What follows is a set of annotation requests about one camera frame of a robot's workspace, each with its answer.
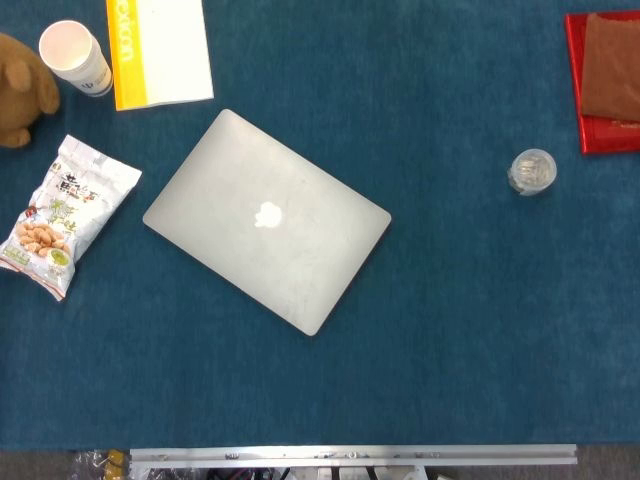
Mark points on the silver laptop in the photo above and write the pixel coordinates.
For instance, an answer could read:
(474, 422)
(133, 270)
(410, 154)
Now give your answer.
(235, 200)

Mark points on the blue table cloth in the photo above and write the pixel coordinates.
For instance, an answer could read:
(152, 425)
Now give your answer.
(450, 300)

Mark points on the clear plastic clip container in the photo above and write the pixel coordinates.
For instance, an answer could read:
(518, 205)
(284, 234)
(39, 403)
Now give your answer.
(532, 172)

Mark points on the yellow and white book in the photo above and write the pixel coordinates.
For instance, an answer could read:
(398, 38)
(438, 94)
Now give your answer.
(170, 55)

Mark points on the white peanut snack bag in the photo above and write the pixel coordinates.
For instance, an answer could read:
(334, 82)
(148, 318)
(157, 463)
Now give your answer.
(65, 210)

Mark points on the red flat box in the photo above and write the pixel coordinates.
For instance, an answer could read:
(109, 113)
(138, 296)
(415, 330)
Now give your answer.
(574, 75)

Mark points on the white paper cup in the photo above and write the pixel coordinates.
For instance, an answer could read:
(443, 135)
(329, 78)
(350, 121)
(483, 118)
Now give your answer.
(75, 55)

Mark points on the clear plastic bag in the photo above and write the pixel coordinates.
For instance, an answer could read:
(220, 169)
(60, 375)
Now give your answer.
(92, 465)

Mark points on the brown plush toy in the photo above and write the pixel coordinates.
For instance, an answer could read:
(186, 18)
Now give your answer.
(20, 100)

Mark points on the folded brown cloth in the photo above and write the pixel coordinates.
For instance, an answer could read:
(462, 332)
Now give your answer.
(612, 65)

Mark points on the aluminium frame rail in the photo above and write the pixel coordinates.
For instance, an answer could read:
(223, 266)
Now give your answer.
(350, 454)

